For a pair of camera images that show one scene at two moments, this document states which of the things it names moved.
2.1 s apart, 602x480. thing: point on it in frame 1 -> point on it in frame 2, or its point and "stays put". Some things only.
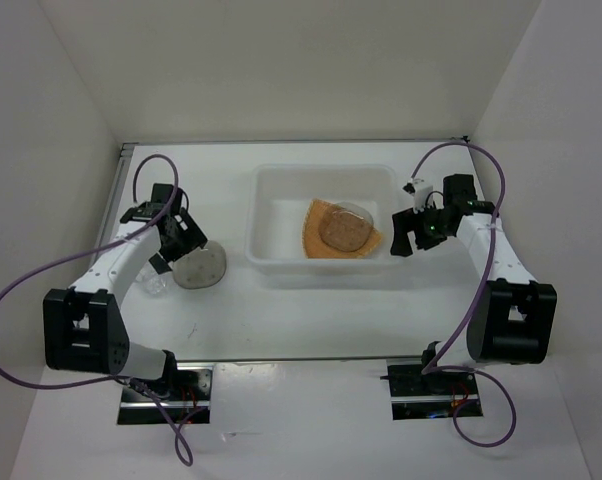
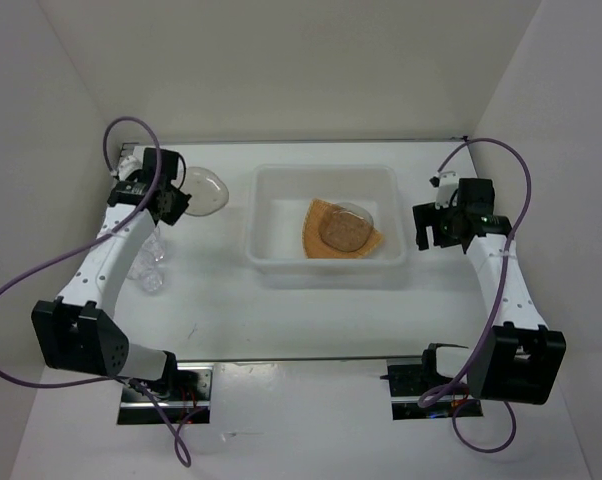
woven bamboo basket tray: (316, 248) stays put
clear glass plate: (346, 226) stays put
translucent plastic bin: (276, 196) stays put
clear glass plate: (201, 269) -> (208, 191)
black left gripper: (192, 238) -> (182, 201)
